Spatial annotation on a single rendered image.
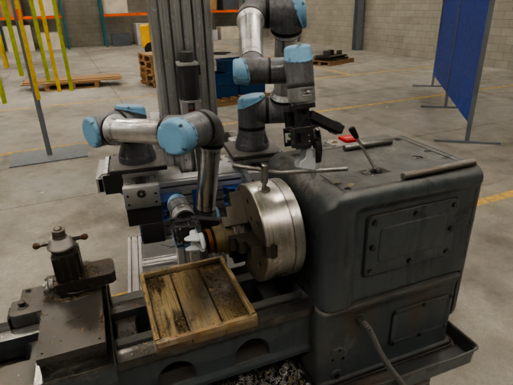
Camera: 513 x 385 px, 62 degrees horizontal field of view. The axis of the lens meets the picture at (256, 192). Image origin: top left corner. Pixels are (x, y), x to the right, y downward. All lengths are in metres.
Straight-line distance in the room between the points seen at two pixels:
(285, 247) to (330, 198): 0.19
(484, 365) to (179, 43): 2.18
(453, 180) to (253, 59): 0.70
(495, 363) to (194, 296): 1.76
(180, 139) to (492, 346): 2.09
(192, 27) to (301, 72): 0.84
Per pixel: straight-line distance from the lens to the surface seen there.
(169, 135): 1.35
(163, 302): 1.42
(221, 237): 1.28
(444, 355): 1.81
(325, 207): 1.19
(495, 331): 2.88
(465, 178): 1.45
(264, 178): 1.24
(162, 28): 1.88
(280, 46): 1.66
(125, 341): 1.36
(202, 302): 1.39
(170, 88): 1.91
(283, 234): 1.22
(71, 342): 1.23
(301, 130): 1.16
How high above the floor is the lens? 1.75
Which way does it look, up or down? 24 degrees down
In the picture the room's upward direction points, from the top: 2 degrees counter-clockwise
